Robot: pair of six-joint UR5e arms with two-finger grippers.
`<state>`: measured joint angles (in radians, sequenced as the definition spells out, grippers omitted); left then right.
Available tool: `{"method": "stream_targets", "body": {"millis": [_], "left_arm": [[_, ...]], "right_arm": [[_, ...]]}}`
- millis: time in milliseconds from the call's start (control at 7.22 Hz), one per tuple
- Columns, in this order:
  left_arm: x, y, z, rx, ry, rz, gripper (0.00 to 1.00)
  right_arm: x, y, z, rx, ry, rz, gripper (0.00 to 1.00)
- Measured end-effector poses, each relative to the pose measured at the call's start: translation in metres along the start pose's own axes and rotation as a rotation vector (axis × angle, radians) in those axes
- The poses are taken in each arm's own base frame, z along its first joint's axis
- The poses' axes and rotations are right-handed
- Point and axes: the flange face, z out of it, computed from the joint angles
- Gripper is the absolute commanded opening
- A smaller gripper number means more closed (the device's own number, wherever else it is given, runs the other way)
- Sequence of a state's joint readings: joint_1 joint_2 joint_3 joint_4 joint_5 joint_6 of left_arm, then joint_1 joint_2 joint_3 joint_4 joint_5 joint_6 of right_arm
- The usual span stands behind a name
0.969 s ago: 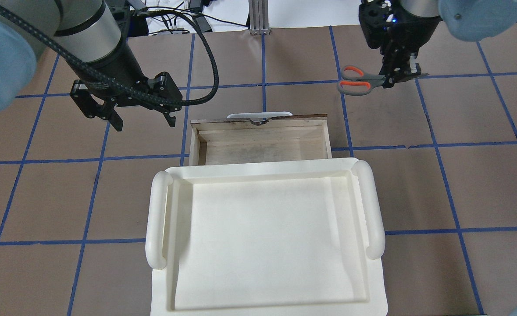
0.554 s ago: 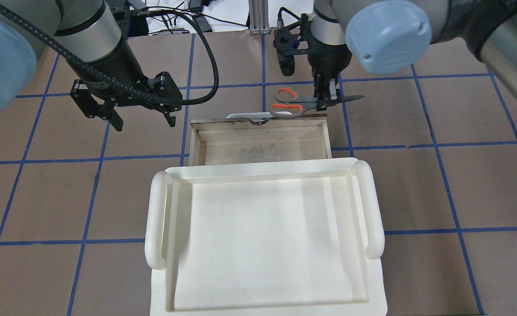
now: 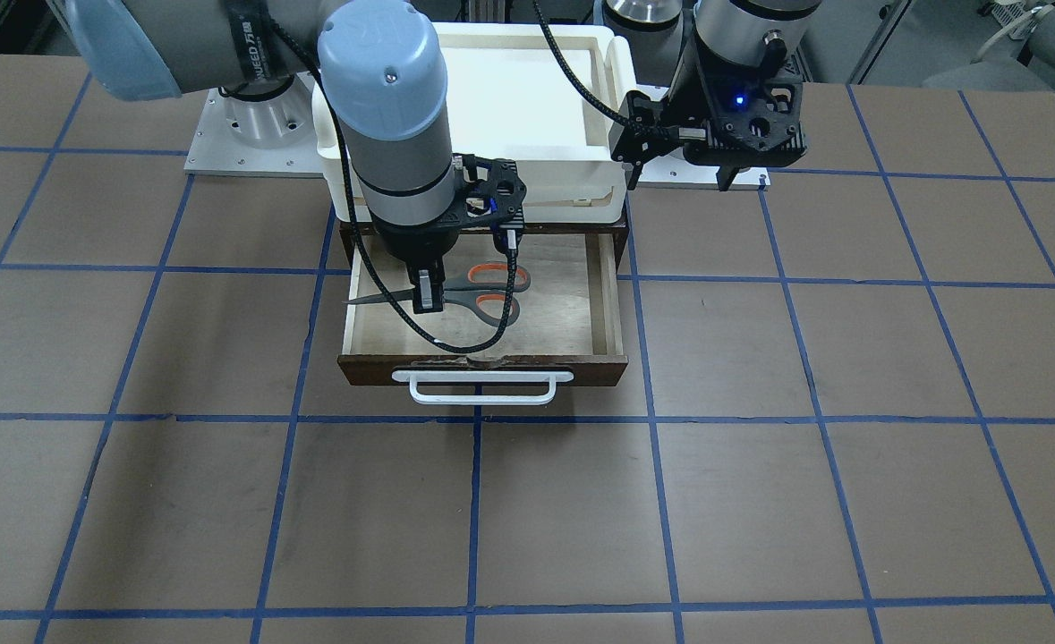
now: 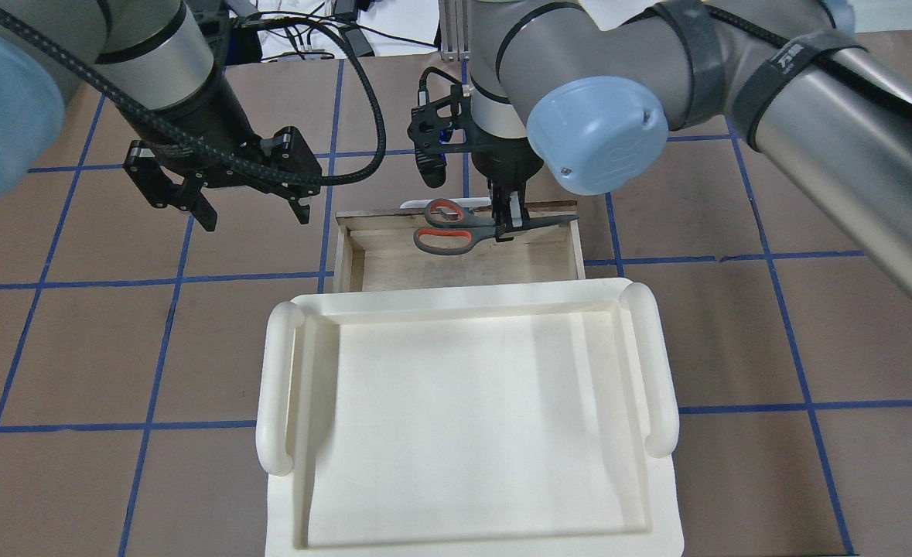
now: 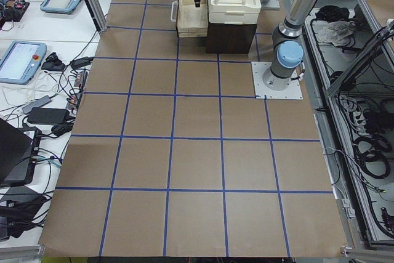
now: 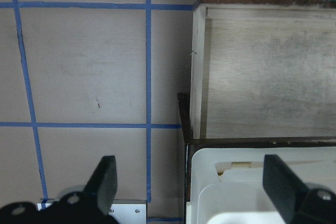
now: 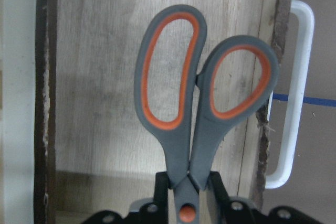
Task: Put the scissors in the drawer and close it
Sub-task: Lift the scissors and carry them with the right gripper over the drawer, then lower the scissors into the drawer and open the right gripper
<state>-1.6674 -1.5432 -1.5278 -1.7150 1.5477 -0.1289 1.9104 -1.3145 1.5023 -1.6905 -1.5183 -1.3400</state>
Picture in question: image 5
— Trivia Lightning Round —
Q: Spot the open wooden drawer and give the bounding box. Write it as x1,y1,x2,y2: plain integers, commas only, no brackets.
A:
175,0,208,38

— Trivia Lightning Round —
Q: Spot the dark brown wooden cabinet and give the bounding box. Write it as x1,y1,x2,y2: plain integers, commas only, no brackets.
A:
206,23,257,54

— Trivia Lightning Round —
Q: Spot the upper teach pendant tablet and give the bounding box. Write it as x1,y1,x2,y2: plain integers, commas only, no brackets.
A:
40,0,81,14

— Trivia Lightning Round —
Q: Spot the teach pendant tablet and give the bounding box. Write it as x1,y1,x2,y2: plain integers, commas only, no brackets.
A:
40,0,81,14
1,41,47,85

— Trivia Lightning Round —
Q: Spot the crumpled white cloth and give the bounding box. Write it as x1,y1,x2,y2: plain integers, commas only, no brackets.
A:
316,20,356,47

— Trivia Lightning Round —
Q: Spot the lower teach pendant tablet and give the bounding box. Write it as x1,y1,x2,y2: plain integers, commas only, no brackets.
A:
1,41,47,85

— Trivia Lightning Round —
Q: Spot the grey usb hub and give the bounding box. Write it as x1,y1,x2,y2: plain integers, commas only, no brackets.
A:
22,95,52,115

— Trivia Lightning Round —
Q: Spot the black power adapter brick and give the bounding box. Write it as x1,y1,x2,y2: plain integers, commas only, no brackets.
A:
27,107,70,125

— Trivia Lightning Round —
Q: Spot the black laptop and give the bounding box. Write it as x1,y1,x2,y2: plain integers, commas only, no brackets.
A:
1,119,41,187

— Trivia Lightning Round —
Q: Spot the white drawer handle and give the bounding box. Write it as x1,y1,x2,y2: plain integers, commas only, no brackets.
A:
170,1,179,23

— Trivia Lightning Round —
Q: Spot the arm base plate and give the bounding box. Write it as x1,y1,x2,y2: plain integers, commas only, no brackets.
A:
251,62,303,100

